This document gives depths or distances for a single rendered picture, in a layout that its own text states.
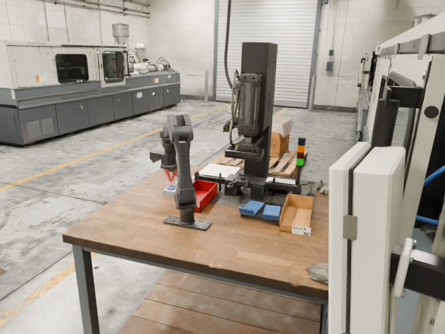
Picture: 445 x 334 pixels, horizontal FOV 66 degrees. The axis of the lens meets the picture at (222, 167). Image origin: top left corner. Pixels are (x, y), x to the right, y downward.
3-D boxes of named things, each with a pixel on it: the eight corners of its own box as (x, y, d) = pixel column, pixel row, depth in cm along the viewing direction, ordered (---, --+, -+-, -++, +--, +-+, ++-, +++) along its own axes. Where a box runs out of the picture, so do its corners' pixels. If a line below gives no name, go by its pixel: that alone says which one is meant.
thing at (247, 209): (238, 213, 153) (238, 207, 152) (250, 201, 166) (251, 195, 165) (252, 217, 150) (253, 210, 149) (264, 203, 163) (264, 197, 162)
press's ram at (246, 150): (223, 163, 170) (225, 103, 161) (237, 150, 194) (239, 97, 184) (259, 167, 165) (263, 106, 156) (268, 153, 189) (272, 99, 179)
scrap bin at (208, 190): (176, 209, 159) (176, 197, 157) (196, 189, 182) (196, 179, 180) (200, 213, 156) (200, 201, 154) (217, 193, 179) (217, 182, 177)
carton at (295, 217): (279, 232, 143) (280, 215, 140) (286, 208, 166) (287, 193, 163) (310, 238, 139) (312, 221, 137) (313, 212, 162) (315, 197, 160)
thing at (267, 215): (261, 220, 147) (261, 213, 146) (265, 205, 161) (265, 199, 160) (277, 222, 146) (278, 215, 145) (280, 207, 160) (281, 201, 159)
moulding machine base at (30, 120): (25, 150, 556) (15, 89, 524) (-19, 142, 589) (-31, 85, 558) (181, 105, 1044) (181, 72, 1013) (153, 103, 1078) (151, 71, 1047)
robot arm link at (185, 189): (177, 203, 147) (171, 126, 144) (191, 201, 149) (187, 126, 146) (179, 205, 141) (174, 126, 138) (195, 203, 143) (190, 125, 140)
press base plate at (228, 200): (179, 203, 172) (179, 198, 171) (211, 172, 217) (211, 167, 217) (310, 225, 154) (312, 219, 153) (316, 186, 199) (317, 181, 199)
